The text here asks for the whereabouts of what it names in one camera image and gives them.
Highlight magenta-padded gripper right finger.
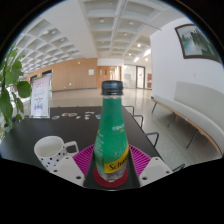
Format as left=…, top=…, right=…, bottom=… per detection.
left=126, top=143, right=174, bottom=189

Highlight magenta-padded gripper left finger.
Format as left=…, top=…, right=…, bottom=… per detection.
left=49, top=143, right=98, bottom=189

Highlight green drink bottle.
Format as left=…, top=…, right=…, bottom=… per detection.
left=93, top=80, right=130, bottom=183

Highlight white polka-dot mug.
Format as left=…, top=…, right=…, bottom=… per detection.
left=33, top=135, right=80, bottom=172

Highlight red round coaster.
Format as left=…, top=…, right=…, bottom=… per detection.
left=92, top=166, right=129, bottom=188

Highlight black metal chairs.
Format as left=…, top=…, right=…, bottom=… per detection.
left=123, top=104, right=161, bottom=149

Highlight long white bench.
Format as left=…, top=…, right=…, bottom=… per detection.
left=151, top=80, right=224, bottom=158

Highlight clear acrylic sign stand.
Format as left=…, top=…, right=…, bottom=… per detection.
left=29, top=73, right=54, bottom=119

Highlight glass entrance doors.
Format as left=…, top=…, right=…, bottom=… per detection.
left=121, top=64, right=147, bottom=89

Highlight potted green plant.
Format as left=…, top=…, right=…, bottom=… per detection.
left=0, top=46, right=33, bottom=138

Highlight ceiling lights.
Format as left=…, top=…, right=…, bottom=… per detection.
left=98, top=18, right=153, bottom=63

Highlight framed landscape painting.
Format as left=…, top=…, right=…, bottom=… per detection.
left=174, top=23, right=223, bottom=64

